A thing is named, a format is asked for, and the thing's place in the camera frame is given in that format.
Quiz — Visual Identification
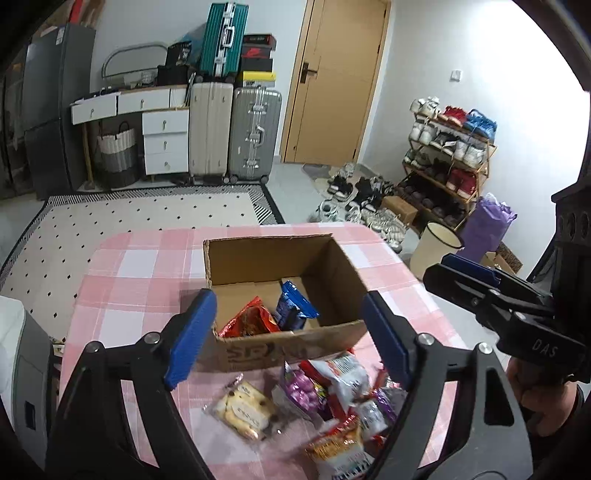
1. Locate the purple bag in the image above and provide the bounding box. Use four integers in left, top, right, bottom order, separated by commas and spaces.
459, 194, 516, 260

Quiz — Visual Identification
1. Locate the pile of shoes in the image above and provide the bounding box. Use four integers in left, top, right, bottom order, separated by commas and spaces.
314, 161, 411, 254

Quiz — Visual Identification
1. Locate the blue snack packet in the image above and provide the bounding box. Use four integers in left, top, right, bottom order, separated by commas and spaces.
272, 280, 320, 331

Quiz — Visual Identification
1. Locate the low black box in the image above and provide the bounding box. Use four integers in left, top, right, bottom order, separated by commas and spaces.
157, 65, 197, 86

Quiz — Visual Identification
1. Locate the orange noodle packet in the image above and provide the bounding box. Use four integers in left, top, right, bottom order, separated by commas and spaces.
305, 414, 376, 480

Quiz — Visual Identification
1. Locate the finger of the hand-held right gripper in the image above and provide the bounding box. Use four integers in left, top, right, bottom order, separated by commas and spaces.
440, 253, 553, 304
422, 263, 555, 331

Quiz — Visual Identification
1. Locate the brown patterned box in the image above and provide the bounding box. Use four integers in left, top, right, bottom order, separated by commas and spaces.
480, 244, 523, 276

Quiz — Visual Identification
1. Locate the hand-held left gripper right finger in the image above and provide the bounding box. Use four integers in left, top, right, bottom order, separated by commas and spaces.
362, 291, 539, 480

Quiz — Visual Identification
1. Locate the black shoe box red stripe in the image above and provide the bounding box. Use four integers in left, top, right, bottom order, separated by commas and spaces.
241, 33, 278, 49

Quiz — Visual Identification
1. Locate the person's right hand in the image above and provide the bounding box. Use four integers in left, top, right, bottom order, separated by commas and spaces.
505, 359, 580, 435

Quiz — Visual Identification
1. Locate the silver suitcase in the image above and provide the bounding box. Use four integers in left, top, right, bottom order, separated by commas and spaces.
228, 87, 283, 184

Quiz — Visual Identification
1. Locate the beige suitcase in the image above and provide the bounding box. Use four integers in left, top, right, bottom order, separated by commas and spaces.
188, 82, 235, 185

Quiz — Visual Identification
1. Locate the cream waste bin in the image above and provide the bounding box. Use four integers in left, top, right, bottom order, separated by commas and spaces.
410, 222, 464, 280

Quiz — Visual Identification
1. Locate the white dotted rug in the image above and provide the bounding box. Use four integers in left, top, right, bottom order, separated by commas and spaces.
0, 185, 287, 356

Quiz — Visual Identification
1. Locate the wooden door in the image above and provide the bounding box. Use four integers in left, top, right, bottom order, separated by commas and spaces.
279, 0, 392, 164

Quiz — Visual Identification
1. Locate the grey white laundry basket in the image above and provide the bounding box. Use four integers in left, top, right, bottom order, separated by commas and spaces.
95, 122, 139, 188

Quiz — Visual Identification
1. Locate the dark grey fridge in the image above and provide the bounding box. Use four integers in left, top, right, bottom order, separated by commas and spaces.
21, 23, 98, 195

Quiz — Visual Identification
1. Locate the grey doormat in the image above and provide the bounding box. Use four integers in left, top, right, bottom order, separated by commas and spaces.
302, 164, 352, 195

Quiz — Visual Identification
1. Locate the clear cookie packet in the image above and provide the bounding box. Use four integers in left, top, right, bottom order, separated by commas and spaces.
203, 374, 282, 441

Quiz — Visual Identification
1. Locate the black shoe box red logo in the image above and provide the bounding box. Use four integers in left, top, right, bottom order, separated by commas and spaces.
240, 46, 274, 72

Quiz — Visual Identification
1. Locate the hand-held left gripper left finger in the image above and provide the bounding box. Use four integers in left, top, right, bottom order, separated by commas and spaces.
46, 290, 220, 480

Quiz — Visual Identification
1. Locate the dark glass cabinet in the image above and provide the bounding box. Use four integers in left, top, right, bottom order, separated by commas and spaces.
0, 46, 29, 200

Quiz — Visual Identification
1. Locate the arched mirror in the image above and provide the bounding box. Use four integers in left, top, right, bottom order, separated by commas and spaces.
102, 41, 169, 88

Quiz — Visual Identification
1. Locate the teal suitcase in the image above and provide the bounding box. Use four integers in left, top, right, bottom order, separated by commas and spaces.
199, 2, 250, 77

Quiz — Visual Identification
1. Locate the white red-edged snack packet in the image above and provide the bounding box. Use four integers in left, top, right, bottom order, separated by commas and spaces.
300, 352, 371, 416

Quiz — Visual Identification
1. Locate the white desk with drawers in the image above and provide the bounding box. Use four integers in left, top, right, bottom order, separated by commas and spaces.
70, 85, 191, 176

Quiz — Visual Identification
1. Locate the yellow black shoe box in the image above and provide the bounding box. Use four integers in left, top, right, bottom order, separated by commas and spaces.
239, 71, 278, 89

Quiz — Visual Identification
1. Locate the black printed bag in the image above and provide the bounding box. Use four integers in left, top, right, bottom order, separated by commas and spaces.
166, 41, 193, 68

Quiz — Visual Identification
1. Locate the small brown cardboard box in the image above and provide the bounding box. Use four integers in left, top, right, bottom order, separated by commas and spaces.
381, 195, 419, 226

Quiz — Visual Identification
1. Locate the grey white appliance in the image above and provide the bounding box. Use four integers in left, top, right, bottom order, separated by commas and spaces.
0, 295, 57, 468

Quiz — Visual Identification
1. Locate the small purple white packet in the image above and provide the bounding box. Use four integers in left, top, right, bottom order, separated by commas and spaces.
358, 387, 408, 439

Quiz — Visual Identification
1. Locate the pink checked tablecloth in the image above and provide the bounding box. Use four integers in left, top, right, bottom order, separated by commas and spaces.
58, 223, 469, 480

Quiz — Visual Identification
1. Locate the red snack packet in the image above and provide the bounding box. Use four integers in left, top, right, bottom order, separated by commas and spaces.
219, 296, 281, 339

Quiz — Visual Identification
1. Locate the wooden shoe rack with shoes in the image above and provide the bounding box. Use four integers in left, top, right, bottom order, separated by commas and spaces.
399, 96, 498, 232

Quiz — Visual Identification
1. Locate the purple candy packet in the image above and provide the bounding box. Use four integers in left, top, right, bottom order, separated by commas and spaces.
272, 362, 334, 420

